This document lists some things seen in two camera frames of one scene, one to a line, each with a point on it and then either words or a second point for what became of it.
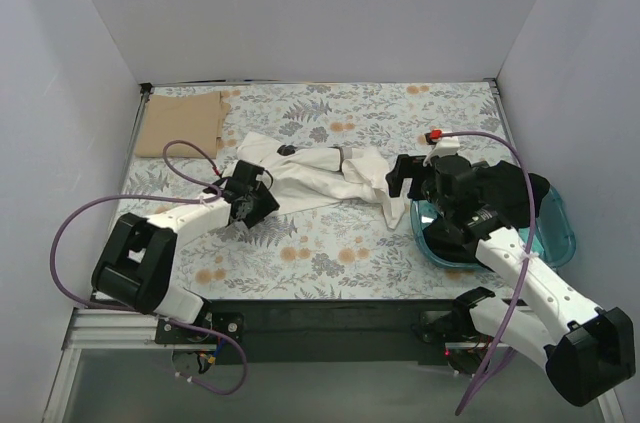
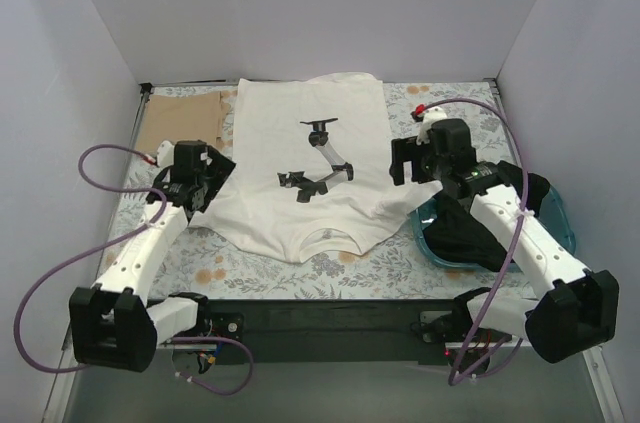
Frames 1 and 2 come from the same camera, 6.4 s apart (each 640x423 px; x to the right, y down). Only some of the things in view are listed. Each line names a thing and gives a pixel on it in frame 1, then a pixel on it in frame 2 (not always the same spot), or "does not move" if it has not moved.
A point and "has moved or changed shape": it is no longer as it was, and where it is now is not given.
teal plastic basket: x=553 y=235 does not move
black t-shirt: x=513 y=194 does not move
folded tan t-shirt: x=193 y=117 does not move
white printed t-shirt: x=304 y=177 has moved or changed shape
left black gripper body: x=265 y=194 to x=215 y=173
